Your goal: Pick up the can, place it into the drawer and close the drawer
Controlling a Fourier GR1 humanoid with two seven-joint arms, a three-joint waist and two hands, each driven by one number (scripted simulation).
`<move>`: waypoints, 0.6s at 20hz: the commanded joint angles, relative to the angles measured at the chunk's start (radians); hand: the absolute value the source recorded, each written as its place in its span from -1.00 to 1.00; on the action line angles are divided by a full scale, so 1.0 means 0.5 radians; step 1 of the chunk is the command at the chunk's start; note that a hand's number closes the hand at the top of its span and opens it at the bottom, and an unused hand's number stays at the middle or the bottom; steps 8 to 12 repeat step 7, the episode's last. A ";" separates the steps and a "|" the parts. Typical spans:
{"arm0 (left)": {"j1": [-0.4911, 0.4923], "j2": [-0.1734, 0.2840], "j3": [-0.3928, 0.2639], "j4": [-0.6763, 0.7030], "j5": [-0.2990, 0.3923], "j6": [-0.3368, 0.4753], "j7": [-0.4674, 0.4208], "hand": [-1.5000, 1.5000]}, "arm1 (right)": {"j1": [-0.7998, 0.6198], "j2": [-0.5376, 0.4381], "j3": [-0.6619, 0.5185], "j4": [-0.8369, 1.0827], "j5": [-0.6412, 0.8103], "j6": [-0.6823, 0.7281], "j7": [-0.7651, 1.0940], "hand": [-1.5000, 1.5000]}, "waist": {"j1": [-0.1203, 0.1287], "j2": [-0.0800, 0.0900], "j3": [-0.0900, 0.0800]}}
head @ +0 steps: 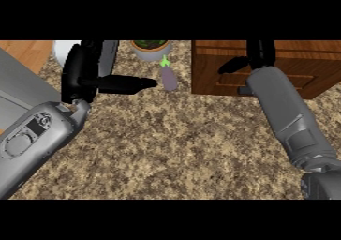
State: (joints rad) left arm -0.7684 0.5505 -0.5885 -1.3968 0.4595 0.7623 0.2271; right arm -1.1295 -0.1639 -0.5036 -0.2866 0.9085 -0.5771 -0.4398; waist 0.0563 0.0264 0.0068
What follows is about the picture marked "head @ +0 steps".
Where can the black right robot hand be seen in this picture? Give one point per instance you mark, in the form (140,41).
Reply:
(261,56)

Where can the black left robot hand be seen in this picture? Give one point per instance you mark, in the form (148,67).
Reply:
(80,78)

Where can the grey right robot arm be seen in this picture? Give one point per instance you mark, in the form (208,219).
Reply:
(292,125)

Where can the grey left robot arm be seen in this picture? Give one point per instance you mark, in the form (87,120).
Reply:
(34,140)

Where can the brown wooden drawer cabinet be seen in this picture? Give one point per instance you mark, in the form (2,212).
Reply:
(316,68)

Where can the grey upright panel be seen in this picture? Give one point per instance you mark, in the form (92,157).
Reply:
(108,57)

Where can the white round container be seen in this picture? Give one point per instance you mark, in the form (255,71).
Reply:
(64,51)

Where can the grey flat appliance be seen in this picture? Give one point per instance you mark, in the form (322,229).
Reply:
(17,87)

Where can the grey plant pot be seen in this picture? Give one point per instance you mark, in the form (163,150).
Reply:
(151,50)

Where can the purple eggplant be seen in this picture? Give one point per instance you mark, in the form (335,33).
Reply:
(168,79)

